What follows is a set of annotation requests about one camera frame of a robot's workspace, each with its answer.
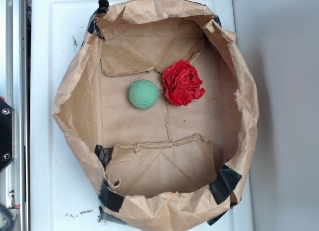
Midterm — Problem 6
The green dimpled ball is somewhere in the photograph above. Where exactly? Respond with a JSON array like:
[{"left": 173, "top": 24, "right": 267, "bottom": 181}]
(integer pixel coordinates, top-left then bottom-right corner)
[{"left": 129, "top": 79, "right": 159, "bottom": 110}]

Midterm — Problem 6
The black metal bracket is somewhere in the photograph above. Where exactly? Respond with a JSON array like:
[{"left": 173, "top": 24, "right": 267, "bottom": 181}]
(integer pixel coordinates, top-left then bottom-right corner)
[{"left": 0, "top": 96, "right": 14, "bottom": 173}]

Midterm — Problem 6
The crumpled red paper ball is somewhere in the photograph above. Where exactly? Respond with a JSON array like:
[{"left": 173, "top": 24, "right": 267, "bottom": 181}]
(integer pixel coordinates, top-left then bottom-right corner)
[{"left": 162, "top": 59, "right": 206, "bottom": 106}]

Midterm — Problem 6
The brown paper bag tray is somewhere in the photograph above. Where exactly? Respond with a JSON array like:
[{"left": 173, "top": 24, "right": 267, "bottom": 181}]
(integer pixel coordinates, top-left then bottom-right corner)
[{"left": 52, "top": 0, "right": 259, "bottom": 231}]

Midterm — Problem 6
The aluminium frame rail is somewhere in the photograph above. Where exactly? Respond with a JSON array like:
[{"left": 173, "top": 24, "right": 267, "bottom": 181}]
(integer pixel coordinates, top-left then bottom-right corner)
[{"left": 0, "top": 0, "right": 29, "bottom": 231}]

